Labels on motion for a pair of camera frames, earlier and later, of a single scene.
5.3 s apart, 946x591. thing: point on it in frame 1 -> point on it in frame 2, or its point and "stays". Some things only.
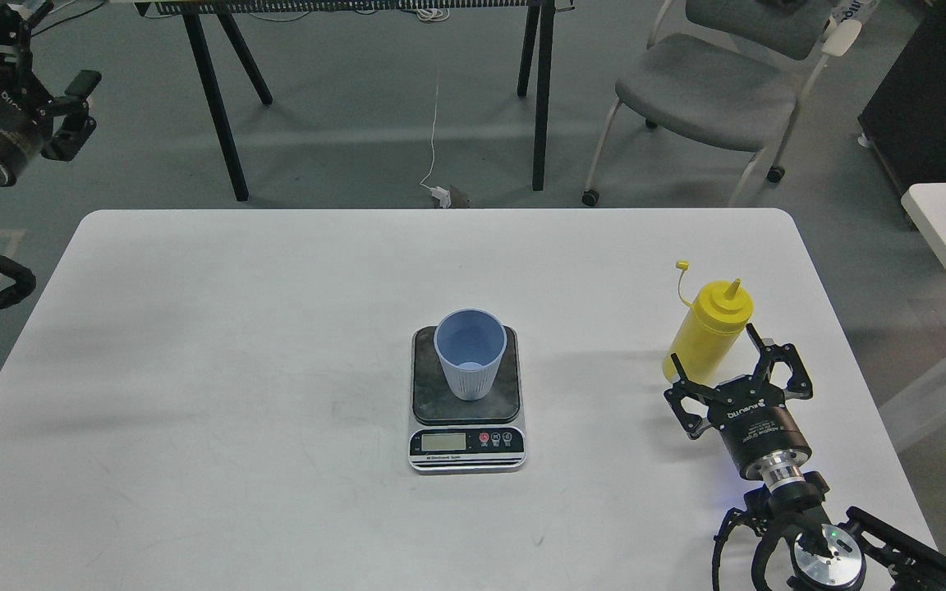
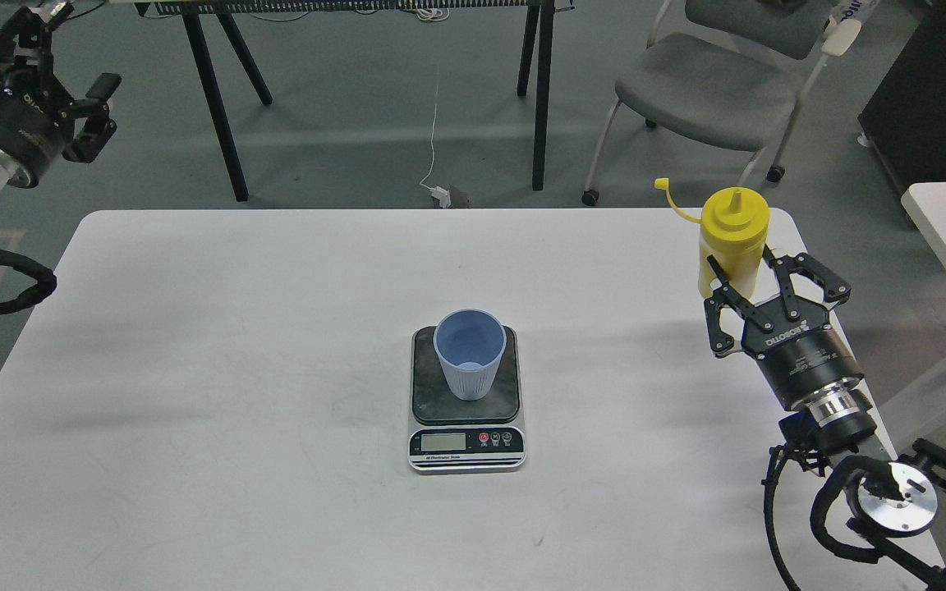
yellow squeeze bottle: [705, 335] -> [733, 229]
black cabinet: [934, 116] stays
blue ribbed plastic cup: [470, 343] stays
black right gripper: [759, 430] -> [797, 353]
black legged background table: [540, 11] stays
